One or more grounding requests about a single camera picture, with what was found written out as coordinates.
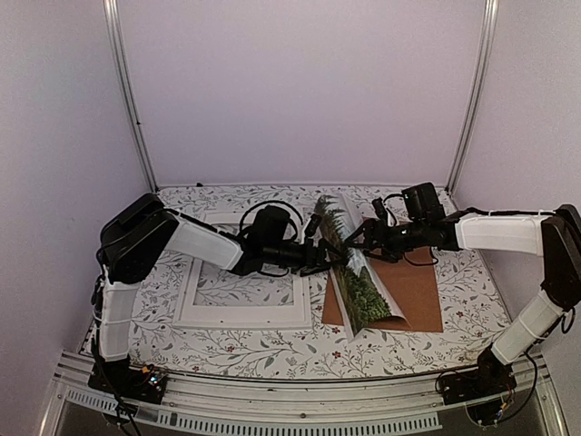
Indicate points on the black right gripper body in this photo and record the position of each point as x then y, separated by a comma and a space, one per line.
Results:
409, 240

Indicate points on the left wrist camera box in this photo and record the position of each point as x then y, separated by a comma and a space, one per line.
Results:
269, 226

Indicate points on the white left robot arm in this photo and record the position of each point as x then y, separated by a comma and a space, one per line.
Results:
134, 240

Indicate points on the right aluminium corner post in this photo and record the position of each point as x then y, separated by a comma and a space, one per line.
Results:
485, 48

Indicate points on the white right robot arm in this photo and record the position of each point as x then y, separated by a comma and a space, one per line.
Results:
535, 254

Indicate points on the aluminium corner post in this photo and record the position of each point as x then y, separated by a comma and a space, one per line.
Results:
485, 48
115, 34

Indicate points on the landscape photo print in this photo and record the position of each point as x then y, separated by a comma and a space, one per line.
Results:
361, 295

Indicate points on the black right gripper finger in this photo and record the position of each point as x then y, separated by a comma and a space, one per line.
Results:
361, 237
377, 254

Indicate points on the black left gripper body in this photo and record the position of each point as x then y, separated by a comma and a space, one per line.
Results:
298, 262

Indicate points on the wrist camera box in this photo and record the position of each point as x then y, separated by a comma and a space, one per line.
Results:
422, 203
269, 226

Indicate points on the white photo print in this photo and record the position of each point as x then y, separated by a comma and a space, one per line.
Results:
208, 247

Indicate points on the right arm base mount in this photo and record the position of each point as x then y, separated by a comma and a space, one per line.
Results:
490, 377

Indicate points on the floral patterned table mat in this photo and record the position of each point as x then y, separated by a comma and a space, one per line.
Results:
472, 311

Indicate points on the front aluminium rail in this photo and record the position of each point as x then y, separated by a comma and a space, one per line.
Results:
196, 404

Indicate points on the left aluminium corner post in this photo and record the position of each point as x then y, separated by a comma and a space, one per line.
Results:
115, 34

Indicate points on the white picture frame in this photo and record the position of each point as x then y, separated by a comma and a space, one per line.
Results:
242, 254

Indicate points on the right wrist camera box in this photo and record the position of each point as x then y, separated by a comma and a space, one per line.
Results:
422, 203

